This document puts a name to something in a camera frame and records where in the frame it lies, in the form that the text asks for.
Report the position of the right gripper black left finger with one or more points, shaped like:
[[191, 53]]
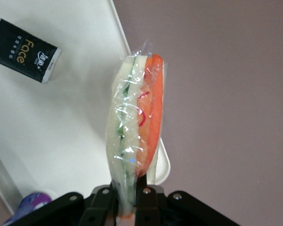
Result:
[[99, 207]]

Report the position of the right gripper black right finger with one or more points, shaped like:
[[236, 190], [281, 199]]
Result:
[[148, 202]]

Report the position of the sandwich with orange filling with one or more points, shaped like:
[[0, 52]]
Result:
[[132, 113]]

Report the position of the cream plastic tray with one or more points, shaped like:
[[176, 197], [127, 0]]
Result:
[[49, 117]]

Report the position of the purple white yogurt cup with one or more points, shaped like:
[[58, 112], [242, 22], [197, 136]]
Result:
[[31, 202]]

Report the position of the black tissue pack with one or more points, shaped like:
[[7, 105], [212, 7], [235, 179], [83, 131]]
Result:
[[23, 50]]

